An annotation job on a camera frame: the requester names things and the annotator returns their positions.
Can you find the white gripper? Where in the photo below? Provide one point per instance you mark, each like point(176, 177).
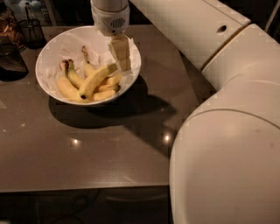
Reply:
point(110, 21)

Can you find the long top yellow banana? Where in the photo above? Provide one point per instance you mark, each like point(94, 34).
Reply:
point(94, 79)

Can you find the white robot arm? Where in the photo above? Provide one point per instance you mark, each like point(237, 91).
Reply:
point(225, 160)

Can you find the middle right yellow banana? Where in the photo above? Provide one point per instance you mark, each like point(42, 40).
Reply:
point(110, 83)

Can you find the back yellow banana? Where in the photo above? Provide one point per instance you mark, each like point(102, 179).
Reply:
point(88, 68)

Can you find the white bowl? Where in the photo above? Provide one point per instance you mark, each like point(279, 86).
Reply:
point(128, 79)

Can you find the front right yellow banana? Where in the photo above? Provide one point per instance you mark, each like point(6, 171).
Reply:
point(102, 96)

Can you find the dark glass bowl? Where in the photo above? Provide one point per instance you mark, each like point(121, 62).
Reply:
point(12, 65)

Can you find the white paper liner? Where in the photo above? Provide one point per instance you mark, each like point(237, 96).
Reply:
point(68, 45)

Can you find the black mesh pen cup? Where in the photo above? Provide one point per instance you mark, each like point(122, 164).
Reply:
point(31, 29)

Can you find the jar with brown contents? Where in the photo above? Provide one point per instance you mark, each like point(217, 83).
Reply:
point(9, 26)

